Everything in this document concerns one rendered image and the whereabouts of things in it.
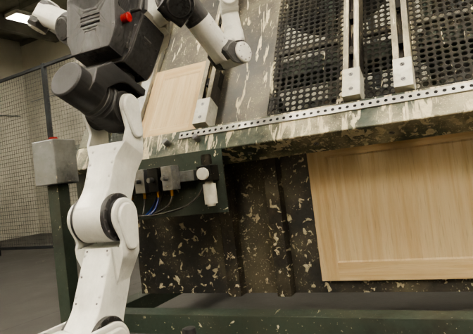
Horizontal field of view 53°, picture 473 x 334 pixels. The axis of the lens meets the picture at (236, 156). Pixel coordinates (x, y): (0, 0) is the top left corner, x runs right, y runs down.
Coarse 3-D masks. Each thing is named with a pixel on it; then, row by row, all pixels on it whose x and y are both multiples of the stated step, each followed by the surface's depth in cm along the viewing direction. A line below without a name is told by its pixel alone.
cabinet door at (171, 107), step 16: (192, 64) 217; (160, 80) 221; (176, 80) 216; (192, 80) 211; (160, 96) 215; (176, 96) 210; (192, 96) 205; (160, 112) 209; (176, 112) 204; (192, 112) 199; (144, 128) 207; (160, 128) 203; (176, 128) 198; (192, 128) 194
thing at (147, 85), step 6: (162, 54) 232; (156, 60) 227; (162, 60) 232; (156, 66) 227; (156, 72) 226; (150, 78) 222; (144, 84) 221; (150, 84) 220; (150, 90) 219; (144, 96) 216; (144, 102) 214; (144, 108) 213
